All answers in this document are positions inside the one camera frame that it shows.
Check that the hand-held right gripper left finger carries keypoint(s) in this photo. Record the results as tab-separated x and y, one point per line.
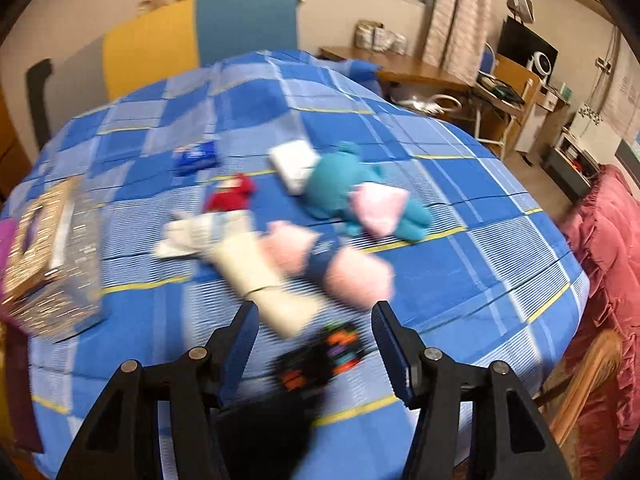
240	355

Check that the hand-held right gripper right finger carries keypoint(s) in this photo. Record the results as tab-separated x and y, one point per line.
392	355

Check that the cream long plush toy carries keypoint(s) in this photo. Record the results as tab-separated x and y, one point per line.
270	290

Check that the black colourful patterned cloth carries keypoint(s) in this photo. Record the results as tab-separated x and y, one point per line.
320	355

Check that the pink plush with blue band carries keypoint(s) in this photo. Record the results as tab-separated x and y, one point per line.
350	280

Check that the white plush toy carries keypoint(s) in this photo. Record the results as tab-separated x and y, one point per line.
200	235

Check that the red plush toy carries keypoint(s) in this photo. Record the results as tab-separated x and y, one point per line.
230	194

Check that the teal and pink plush toy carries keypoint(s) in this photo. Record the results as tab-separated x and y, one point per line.
330	185

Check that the gold glitter box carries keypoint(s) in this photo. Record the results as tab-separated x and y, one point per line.
70	280

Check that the white cloth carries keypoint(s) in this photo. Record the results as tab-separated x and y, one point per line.
292	165

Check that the blue soft packet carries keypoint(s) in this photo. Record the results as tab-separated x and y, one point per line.
195	158

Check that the blue checkered bedsheet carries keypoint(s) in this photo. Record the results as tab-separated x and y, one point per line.
450	210

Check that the red quilt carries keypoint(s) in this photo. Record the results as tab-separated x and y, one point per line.
610	270

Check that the purple cloth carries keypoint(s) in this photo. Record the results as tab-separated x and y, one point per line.
7	242

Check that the low grey cabinet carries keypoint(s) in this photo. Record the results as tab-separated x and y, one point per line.
570	165

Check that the wooden desk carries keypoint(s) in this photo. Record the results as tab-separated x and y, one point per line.
415	70

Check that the blue checkered pillow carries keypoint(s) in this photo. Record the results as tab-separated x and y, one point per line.
355	70

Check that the blue chair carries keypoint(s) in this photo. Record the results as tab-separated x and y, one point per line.
487	60

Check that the wooden wardrobe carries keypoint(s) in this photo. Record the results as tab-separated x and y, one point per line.
7	145

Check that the pale packets on desk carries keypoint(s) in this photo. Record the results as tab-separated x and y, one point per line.
380	36

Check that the multicoloured padded headboard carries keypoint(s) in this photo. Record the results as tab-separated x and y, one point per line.
150	45

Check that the white desk fan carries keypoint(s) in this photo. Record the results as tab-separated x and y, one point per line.
542	66

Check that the black monitor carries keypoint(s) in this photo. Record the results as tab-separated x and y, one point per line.
520	45

